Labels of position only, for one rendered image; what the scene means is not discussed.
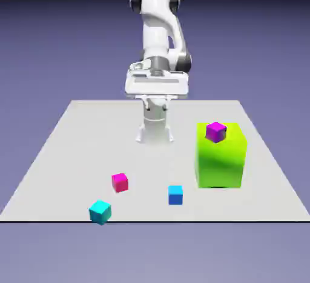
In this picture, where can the small purple cube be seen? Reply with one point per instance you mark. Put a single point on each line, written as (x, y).
(216, 132)

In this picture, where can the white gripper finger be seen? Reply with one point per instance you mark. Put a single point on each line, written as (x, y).
(165, 103)
(146, 103)

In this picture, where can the small blue cube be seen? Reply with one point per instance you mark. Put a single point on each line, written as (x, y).
(175, 195)

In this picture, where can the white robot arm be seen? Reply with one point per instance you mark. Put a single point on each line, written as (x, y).
(155, 21)

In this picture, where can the small cyan cube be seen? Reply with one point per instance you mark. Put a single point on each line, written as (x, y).
(100, 212)

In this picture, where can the small pink cube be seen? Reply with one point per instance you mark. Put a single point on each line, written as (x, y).
(120, 182)

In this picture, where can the large lime green box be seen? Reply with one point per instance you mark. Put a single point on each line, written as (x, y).
(221, 159)

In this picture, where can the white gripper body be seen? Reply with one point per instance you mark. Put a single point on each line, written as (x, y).
(156, 86)

